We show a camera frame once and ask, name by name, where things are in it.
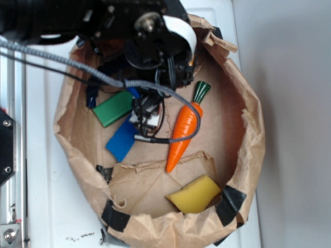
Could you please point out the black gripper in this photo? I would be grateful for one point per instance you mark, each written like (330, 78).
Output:
(155, 36)

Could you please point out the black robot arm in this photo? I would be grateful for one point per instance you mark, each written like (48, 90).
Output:
(47, 22)

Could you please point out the green rectangular block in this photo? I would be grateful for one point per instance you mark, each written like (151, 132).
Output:
(114, 108)

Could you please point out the orange toy carrot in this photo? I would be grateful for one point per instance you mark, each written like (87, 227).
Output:
(185, 125)

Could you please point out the blue rectangular sponge block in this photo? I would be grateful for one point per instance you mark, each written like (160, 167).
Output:
(122, 141)

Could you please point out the brown paper bag bin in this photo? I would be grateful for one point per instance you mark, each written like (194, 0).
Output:
(130, 197)

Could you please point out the yellow sponge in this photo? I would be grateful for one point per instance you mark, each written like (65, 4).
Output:
(196, 196)

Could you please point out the white plastic tray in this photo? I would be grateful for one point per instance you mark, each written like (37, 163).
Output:
(58, 213)

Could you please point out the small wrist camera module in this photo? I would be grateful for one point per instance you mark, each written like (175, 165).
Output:
(147, 111)

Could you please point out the black corner bracket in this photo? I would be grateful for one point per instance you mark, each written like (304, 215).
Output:
(8, 147)

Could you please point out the aluminium frame rail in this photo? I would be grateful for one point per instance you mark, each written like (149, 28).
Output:
(13, 193)

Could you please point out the silver bolt bracket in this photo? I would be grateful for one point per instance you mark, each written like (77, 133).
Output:
(9, 234)

